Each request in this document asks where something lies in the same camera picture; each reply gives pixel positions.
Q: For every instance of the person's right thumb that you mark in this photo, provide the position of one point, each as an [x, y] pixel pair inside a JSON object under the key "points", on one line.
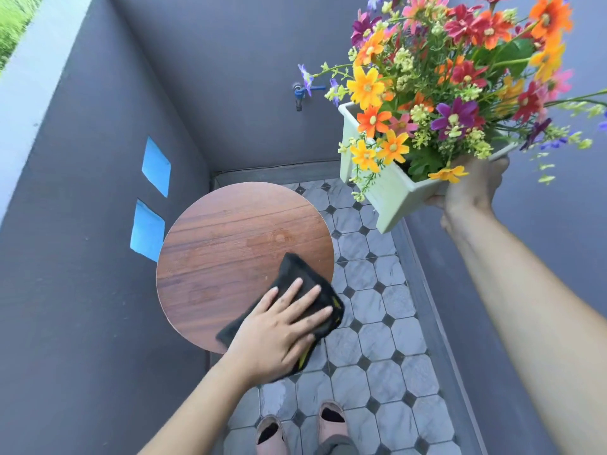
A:
{"points": [[435, 200]]}

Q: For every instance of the person's left pink shoe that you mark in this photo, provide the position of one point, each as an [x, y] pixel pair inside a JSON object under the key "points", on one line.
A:
{"points": [[270, 435]]}

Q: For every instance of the person's pink shoe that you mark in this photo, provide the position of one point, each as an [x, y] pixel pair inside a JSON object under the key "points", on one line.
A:
{"points": [[332, 421], [270, 435]]}

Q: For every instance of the green grass patch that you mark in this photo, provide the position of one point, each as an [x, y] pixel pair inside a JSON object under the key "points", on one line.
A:
{"points": [[13, 23]]}

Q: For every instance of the round wooden table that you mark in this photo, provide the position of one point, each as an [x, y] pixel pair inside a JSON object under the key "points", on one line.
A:
{"points": [[227, 251]]}

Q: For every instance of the white rectangular planter box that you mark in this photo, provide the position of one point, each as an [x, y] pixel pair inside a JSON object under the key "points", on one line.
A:
{"points": [[393, 194]]}

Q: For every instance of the person's left forearm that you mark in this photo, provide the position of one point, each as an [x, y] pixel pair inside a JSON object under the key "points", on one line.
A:
{"points": [[199, 412]]}

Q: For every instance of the blue square wall patch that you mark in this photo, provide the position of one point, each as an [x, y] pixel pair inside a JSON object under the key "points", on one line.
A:
{"points": [[147, 230], [156, 166]]}

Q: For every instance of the person's left middle finger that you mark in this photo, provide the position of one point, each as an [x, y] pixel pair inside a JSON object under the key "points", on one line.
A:
{"points": [[308, 300]]}

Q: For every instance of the person's left little finger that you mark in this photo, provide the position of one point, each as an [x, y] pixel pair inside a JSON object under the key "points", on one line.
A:
{"points": [[268, 299]]}

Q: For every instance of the blue wall tap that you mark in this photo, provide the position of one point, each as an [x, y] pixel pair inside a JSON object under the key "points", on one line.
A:
{"points": [[298, 93]]}

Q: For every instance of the person's left hand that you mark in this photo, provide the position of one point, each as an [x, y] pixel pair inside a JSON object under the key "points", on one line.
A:
{"points": [[270, 341]]}

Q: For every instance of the person's right forearm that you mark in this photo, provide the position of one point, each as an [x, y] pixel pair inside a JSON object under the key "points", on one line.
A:
{"points": [[536, 326]]}

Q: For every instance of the person's right pink shoe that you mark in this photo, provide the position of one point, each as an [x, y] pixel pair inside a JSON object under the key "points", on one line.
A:
{"points": [[332, 421]]}

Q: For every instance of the colourful artificial flower bunch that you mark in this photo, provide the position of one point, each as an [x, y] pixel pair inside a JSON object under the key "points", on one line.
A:
{"points": [[450, 80]]}

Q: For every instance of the person's left thumb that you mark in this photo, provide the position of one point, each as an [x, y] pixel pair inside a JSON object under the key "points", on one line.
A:
{"points": [[303, 348]]}

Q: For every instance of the person's right hand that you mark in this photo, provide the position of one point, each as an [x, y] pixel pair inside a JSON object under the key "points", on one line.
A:
{"points": [[469, 194]]}

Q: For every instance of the black cleaning cloth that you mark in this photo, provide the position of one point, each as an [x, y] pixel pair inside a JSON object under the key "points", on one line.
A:
{"points": [[296, 274]]}

